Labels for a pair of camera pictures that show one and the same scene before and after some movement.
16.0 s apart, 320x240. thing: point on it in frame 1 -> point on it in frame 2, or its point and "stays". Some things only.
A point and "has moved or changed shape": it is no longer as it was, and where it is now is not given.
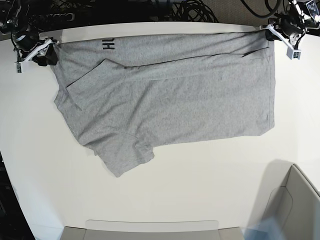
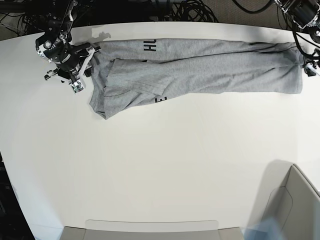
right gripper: (290, 27) -> (308, 59)
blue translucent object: (267, 229) stays
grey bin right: (291, 200) stays
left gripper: (27, 44) -> (70, 60)
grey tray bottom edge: (190, 230) stays
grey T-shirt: (124, 94) has moved or changed shape
